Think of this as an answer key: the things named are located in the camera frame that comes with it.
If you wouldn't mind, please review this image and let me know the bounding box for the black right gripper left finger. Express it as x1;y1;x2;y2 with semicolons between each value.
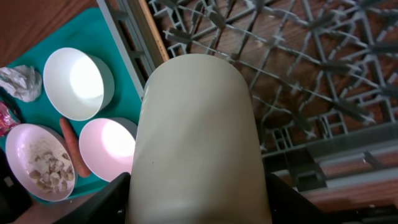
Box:
54;172;131;224

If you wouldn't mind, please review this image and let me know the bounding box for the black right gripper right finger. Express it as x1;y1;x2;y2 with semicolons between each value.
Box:
266;174;397;224

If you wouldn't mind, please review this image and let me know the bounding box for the pink bowl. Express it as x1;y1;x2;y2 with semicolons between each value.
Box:
78;118;137;182

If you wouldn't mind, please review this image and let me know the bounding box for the cream plastic cup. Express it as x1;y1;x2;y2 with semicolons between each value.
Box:
126;54;272;223

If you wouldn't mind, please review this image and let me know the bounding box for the white bowl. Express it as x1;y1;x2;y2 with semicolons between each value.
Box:
43;47;115;121

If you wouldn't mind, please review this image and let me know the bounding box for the white tissue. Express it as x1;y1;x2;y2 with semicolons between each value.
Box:
1;65;42;103

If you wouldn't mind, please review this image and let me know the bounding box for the red snack wrapper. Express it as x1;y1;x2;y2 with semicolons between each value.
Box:
0;101;21;137

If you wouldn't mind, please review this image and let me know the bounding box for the orange carrot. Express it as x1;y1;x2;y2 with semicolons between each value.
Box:
59;118;91;178

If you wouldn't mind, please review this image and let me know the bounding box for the pink plate with food scraps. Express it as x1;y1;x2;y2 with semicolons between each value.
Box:
5;124;77;202

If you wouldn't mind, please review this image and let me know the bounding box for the grey plastic dish rack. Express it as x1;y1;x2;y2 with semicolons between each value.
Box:
98;0;397;192

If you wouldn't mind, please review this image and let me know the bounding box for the teal plastic tray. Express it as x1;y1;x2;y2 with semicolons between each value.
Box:
1;9;141;203

